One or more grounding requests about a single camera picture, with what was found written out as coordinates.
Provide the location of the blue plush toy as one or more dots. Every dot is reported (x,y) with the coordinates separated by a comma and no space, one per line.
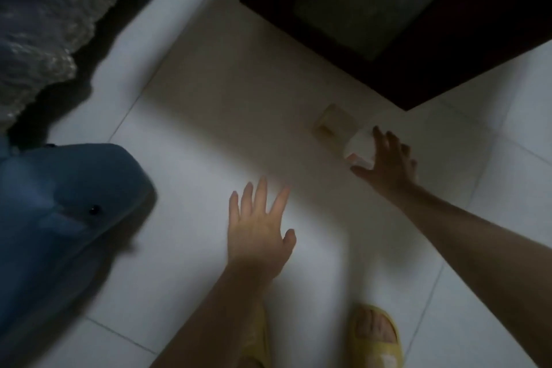
(51,216)

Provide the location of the person's right middle finger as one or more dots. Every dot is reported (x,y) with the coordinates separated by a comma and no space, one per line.
(393,143)

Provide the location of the person's left forearm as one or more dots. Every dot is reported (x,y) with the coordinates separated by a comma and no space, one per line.
(215,320)

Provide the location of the person's left hand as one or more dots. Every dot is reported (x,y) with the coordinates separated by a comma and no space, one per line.
(254,242)

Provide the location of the dark wooden cabinet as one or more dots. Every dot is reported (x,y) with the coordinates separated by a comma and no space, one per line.
(453,35)

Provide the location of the small white box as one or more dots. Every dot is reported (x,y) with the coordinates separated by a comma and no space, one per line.
(361,150)

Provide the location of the person's right forearm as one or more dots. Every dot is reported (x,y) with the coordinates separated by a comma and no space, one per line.
(474,242)

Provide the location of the person's right little finger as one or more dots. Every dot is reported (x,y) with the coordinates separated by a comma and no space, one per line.
(414,170)

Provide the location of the person's left little finger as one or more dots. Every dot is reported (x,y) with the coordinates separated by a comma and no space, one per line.
(233,208)

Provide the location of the person's right thumb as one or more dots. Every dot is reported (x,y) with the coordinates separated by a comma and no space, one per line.
(361,171)

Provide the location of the small beige box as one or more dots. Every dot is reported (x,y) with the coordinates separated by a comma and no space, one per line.
(336,124)

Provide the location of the yellow slipper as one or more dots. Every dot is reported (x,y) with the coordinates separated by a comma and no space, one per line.
(379,357)
(258,342)

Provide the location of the person's right hand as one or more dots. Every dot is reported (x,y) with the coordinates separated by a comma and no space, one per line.
(393,169)

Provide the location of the person's left thumb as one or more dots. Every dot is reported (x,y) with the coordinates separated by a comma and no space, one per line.
(289,241)

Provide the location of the grey fuzzy blanket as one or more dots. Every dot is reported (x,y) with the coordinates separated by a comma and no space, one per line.
(39,14)

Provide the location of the person's right foot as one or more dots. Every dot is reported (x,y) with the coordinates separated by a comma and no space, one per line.
(376,326)

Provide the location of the person's left middle finger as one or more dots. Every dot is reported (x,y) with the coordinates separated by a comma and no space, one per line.
(261,197)

